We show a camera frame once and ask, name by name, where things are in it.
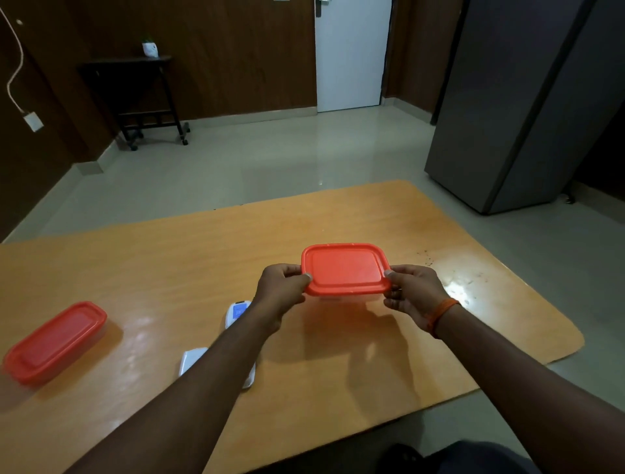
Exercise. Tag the person's right thumb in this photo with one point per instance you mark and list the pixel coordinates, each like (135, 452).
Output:
(396, 279)

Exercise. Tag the white digital kitchen scale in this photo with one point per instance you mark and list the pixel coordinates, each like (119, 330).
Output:
(234, 337)

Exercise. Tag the person's dark trousers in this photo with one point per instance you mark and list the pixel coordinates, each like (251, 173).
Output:
(464, 459)

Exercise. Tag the person's left hand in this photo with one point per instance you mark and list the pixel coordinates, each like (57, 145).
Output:
(278, 293)

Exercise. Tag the small white plant pot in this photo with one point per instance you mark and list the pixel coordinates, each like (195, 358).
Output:
(150, 49)

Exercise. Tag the dark wooden side table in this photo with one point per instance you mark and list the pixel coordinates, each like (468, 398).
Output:
(141, 97)

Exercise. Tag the grey refrigerator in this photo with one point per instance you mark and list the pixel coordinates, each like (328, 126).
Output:
(522, 97)

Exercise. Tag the person's right hand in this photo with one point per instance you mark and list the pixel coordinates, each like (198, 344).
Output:
(418, 292)

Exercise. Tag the white door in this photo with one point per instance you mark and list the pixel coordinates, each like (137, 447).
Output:
(349, 53)

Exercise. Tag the person's right forearm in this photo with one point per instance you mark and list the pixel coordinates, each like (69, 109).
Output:
(527, 390)

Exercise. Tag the person's left forearm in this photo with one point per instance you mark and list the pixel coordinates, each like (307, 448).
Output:
(185, 395)

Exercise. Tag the orange wristband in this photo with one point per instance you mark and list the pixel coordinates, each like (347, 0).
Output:
(440, 315)

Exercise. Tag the red-lidded plastic food container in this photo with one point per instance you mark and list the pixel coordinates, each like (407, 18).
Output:
(53, 342)
(344, 269)

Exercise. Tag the person's left thumb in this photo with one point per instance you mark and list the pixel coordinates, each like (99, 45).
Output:
(297, 285)

